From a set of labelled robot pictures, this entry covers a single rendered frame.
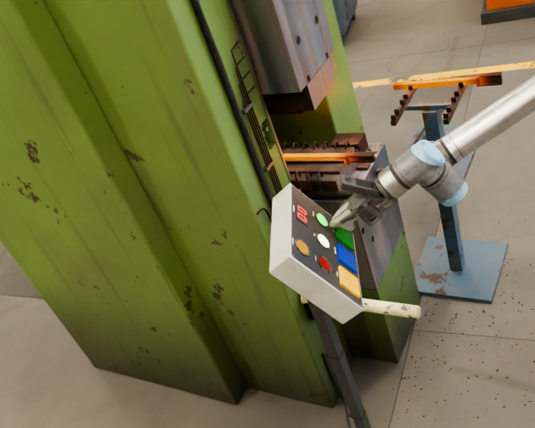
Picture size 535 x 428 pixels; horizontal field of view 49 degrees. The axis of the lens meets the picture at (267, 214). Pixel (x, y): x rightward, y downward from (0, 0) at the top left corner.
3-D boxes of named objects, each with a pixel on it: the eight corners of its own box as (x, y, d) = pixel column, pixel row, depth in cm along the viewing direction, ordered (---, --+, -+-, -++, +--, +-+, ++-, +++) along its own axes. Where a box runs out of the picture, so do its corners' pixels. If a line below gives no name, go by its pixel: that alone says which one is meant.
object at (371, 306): (422, 312, 200) (419, 301, 198) (418, 323, 197) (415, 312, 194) (308, 296, 224) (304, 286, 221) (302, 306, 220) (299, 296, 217)
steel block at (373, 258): (404, 228, 257) (385, 142, 232) (377, 290, 232) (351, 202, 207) (292, 221, 286) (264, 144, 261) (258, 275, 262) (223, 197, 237)
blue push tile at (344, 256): (355, 255, 175) (337, 242, 172) (357, 272, 169) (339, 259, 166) (350, 258, 176) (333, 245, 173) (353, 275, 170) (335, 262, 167)
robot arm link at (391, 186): (391, 176, 160) (386, 158, 168) (377, 187, 162) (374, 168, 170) (412, 194, 164) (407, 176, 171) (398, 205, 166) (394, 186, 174)
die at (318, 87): (336, 81, 206) (329, 55, 200) (314, 110, 193) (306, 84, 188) (238, 88, 228) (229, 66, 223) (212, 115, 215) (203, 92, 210)
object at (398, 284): (421, 301, 283) (404, 228, 257) (398, 364, 259) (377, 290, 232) (317, 288, 312) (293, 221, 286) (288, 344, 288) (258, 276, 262)
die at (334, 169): (358, 163, 226) (353, 145, 221) (340, 195, 213) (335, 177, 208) (266, 163, 248) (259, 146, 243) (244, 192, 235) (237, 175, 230)
